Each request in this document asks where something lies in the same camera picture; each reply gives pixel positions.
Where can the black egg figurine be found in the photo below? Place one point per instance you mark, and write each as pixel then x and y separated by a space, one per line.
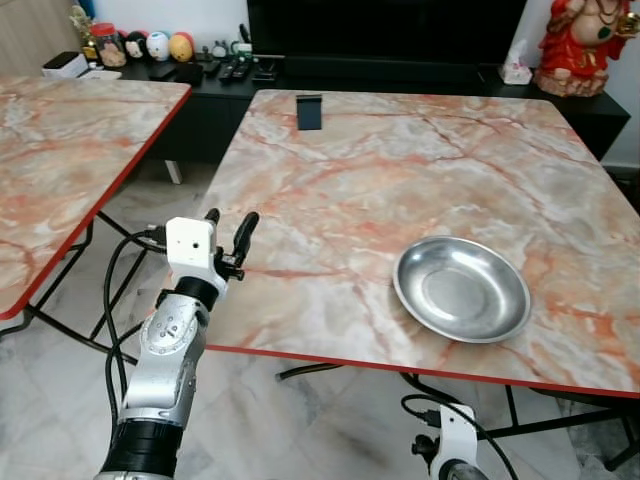
pixel 135 46

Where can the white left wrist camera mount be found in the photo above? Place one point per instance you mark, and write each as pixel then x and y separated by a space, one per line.
pixel 190 250

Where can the white tissue pack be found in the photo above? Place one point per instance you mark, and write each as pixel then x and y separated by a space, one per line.
pixel 515 66

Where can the white egg figurine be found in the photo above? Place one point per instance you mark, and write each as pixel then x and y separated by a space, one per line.
pixel 158 45

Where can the black television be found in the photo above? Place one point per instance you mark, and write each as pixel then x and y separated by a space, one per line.
pixel 390 28

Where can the yellow egg figurine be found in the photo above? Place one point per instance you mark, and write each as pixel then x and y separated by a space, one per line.
pixel 181 47

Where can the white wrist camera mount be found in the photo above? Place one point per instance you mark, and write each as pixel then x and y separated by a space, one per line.
pixel 190 250
pixel 458 435

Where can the white box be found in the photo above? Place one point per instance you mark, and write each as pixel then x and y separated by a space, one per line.
pixel 65 65

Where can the gold ornament tree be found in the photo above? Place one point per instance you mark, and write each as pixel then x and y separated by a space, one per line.
pixel 81 28

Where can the green mug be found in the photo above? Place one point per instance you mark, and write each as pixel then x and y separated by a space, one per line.
pixel 241 48

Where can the red laughing buddha statue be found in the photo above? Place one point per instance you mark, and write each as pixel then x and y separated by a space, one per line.
pixel 585 45

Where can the wide steel plate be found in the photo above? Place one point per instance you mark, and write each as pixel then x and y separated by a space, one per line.
pixel 462 290

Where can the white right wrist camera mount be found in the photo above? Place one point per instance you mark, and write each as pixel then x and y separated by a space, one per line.
pixel 458 435

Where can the marble pattern folding table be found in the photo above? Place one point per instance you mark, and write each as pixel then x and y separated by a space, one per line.
pixel 400 180
pixel 60 150

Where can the glass jar with red lid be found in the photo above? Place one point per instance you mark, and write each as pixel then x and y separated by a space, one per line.
pixel 108 46

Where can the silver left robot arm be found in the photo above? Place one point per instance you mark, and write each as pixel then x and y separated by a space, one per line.
pixel 165 370

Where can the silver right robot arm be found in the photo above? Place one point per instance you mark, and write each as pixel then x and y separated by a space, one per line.
pixel 460 472

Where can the black phone stand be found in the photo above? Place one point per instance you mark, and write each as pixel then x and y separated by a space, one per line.
pixel 310 112

